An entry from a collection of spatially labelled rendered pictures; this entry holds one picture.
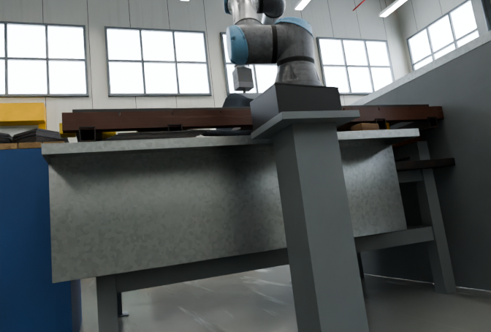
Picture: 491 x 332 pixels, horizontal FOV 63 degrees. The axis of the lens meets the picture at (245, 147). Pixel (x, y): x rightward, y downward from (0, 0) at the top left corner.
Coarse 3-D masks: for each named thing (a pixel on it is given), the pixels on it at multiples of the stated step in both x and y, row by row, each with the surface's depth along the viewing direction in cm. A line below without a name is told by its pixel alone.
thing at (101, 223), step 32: (128, 160) 131; (160, 160) 135; (192, 160) 139; (224, 160) 142; (256, 160) 147; (352, 160) 161; (384, 160) 166; (64, 192) 123; (96, 192) 126; (128, 192) 129; (160, 192) 133; (192, 192) 136; (224, 192) 140; (256, 192) 144; (352, 192) 158; (384, 192) 163; (64, 224) 121; (96, 224) 124; (128, 224) 127; (160, 224) 131; (192, 224) 134; (224, 224) 138; (256, 224) 142; (352, 224) 155; (384, 224) 160; (64, 256) 119; (96, 256) 122; (128, 256) 125; (160, 256) 129; (192, 256) 132; (224, 256) 135
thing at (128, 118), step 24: (72, 120) 132; (96, 120) 134; (120, 120) 137; (144, 120) 140; (168, 120) 143; (192, 120) 146; (216, 120) 149; (240, 120) 152; (360, 120) 171; (408, 120) 181
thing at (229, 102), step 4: (228, 100) 203; (232, 100) 204; (236, 100) 205; (240, 100) 206; (244, 100) 207; (248, 100) 207; (252, 100) 208; (224, 104) 206; (228, 104) 206; (232, 104) 207; (236, 104) 208; (240, 104) 209; (244, 104) 210; (248, 104) 210
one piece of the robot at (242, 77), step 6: (240, 66) 200; (246, 66) 201; (234, 72) 202; (240, 72) 199; (246, 72) 201; (234, 78) 202; (240, 78) 199; (246, 78) 200; (252, 78) 202; (234, 84) 202; (240, 84) 198; (246, 84) 199; (252, 84) 201; (234, 90) 202; (240, 90) 203; (246, 90) 204
